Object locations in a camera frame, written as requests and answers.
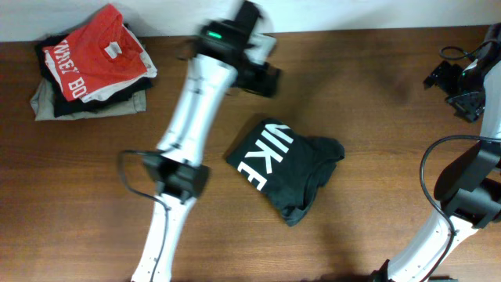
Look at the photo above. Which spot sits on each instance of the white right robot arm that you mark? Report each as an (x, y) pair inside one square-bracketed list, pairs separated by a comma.
[(464, 199)]

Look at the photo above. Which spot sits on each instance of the red folded t-shirt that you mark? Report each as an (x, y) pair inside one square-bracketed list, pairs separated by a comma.
[(94, 62)]

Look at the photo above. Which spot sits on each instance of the dark green t-shirt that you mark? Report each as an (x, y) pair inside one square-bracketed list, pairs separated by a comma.
[(289, 169)]

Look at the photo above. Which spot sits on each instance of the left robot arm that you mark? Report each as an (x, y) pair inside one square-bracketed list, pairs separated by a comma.
[(223, 57)]

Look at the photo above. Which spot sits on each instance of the black folded shirt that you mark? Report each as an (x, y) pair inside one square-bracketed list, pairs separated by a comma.
[(78, 105)]

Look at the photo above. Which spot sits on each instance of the white folded shirt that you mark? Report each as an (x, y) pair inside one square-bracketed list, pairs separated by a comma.
[(117, 86)]

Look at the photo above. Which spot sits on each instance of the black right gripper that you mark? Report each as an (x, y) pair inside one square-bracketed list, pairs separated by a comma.
[(443, 76)]

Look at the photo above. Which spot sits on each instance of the olive grey folded garment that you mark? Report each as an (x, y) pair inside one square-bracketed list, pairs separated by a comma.
[(43, 107)]

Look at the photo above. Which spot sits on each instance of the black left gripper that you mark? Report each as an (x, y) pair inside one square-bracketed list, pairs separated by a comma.
[(270, 88)]

